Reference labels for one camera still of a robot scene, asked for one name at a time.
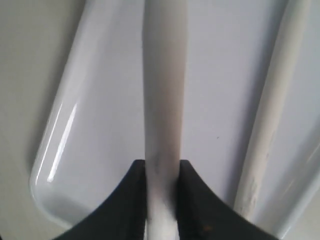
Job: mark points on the white plastic tray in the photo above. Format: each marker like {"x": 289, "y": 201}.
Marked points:
{"x": 96, "y": 126}

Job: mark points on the white drumstick one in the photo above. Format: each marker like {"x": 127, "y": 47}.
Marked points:
{"x": 164, "y": 47}
{"x": 272, "y": 112}

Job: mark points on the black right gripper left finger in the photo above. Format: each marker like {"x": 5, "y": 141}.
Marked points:
{"x": 122, "y": 216}

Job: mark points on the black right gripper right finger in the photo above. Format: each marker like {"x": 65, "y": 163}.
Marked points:
{"x": 201, "y": 215}

